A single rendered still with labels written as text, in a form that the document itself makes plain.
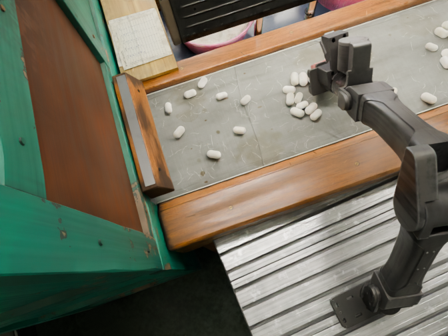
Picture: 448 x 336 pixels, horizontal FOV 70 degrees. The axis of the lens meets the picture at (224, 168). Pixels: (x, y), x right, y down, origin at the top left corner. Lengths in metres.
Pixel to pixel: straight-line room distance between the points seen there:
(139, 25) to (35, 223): 0.77
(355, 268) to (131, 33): 0.85
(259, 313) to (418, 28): 0.86
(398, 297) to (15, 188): 0.64
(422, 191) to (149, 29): 0.78
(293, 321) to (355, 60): 0.59
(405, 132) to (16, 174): 0.49
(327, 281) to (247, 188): 0.30
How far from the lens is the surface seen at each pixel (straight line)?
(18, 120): 0.35
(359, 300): 0.86
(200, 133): 0.83
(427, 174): 0.50
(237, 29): 1.01
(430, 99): 0.96
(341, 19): 1.01
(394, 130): 0.57
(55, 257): 0.32
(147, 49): 0.94
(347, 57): 0.72
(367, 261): 0.88
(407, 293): 0.72
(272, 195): 0.75
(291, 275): 0.83
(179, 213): 0.75
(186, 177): 0.80
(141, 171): 0.69
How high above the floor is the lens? 1.49
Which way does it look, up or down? 72 degrees down
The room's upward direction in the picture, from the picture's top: 11 degrees counter-clockwise
